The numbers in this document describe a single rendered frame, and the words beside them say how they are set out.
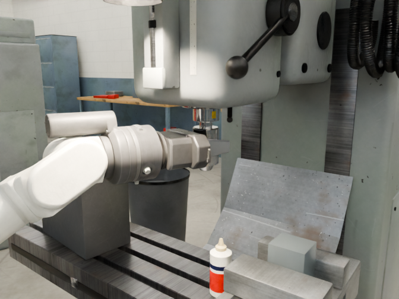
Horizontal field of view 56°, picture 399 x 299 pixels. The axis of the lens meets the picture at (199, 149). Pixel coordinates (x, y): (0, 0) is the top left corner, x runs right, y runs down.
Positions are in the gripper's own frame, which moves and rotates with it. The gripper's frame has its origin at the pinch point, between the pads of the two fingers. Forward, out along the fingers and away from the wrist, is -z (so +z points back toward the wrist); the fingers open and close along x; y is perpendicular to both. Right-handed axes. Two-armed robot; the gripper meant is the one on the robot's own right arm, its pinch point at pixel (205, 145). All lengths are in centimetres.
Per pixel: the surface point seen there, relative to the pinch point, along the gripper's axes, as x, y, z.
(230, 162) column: 29.8, 13.3, -29.1
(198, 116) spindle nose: -0.9, -5.3, 2.3
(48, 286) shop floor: 179, 123, -2
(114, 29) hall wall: 636, -89, -225
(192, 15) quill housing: -7.1, -20.6, 7.5
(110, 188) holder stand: 23.1, 12.9, 9.8
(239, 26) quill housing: -11.3, -19.1, 2.2
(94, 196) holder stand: 22.2, 13.8, 13.6
